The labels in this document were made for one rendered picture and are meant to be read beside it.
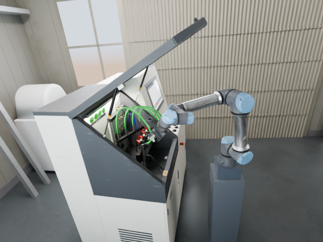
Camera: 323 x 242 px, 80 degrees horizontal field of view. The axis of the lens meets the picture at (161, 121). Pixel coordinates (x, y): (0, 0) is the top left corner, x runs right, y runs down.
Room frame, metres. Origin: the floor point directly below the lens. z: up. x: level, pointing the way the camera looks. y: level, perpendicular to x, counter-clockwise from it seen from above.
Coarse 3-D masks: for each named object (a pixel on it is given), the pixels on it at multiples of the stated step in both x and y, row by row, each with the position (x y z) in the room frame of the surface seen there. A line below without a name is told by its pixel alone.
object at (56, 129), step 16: (112, 80) 2.12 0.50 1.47; (64, 96) 1.52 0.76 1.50; (80, 96) 1.48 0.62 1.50; (48, 112) 1.18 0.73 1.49; (64, 112) 1.15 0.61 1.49; (48, 128) 1.19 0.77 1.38; (64, 128) 1.16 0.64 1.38; (48, 144) 1.20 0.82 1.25; (64, 144) 1.17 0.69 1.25; (64, 160) 1.18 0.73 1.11; (80, 160) 1.15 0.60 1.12; (64, 176) 1.19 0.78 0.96; (80, 176) 1.16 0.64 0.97; (64, 192) 1.21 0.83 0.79; (80, 192) 1.17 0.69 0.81; (80, 208) 1.18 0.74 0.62; (96, 208) 1.15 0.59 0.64; (80, 224) 1.20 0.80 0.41; (96, 224) 1.16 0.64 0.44; (96, 240) 1.17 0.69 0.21
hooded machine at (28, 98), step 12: (48, 84) 2.75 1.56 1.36; (24, 96) 2.59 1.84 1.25; (36, 96) 2.56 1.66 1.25; (48, 96) 2.57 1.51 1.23; (60, 96) 2.80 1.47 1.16; (24, 108) 2.55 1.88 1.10; (36, 108) 2.52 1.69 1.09; (24, 120) 2.49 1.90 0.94; (24, 132) 2.50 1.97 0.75; (36, 132) 2.46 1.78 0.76; (36, 144) 2.48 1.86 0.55; (36, 156) 2.49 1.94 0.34; (48, 156) 2.46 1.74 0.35; (48, 168) 2.47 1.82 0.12
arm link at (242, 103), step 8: (232, 96) 1.14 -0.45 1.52; (240, 96) 1.09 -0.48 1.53; (248, 96) 1.08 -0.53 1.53; (232, 104) 1.12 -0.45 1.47; (240, 104) 1.06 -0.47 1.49; (248, 104) 1.07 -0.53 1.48; (232, 112) 1.12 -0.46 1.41; (240, 112) 1.08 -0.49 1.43; (248, 112) 1.09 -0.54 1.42; (240, 120) 1.10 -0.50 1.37; (240, 128) 1.10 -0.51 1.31; (240, 136) 1.10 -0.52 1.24; (240, 144) 1.11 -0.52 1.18; (232, 152) 1.15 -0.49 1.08; (240, 152) 1.09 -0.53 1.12; (248, 152) 1.09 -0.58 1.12; (240, 160) 1.07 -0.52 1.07; (248, 160) 1.10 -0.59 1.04
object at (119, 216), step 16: (112, 208) 1.11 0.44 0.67; (128, 208) 1.08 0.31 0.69; (144, 208) 1.05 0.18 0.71; (160, 208) 1.02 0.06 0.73; (112, 224) 1.12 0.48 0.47; (128, 224) 1.08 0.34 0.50; (144, 224) 1.05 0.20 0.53; (160, 224) 1.02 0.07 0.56; (176, 224) 1.35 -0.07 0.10; (112, 240) 1.13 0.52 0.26; (128, 240) 1.09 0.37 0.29; (144, 240) 1.05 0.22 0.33; (160, 240) 1.02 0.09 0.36
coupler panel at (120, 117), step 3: (117, 102) 1.71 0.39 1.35; (120, 102) 1.77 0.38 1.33; (114, 105) 1.64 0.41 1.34; (117, 105) 1.70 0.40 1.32; (120, 105) 1.75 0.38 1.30; (117, 108) 1.67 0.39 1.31; (120, 111) 1.73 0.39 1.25; (120, 114) 1.72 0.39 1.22; (123, 114) 1.75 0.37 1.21; (120, 117) 1.70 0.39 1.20; (120, 120) 1.70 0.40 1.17; (123, 120) 1.76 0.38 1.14; (120, 123) 1.69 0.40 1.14; (123, 123) 1.75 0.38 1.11; (120, 126) 1.68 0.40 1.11; (123, 126) 1.70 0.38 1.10; (120, 129) 1.67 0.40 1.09; (123, 129) 1.73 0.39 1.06; (120, 132) 1.66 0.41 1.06
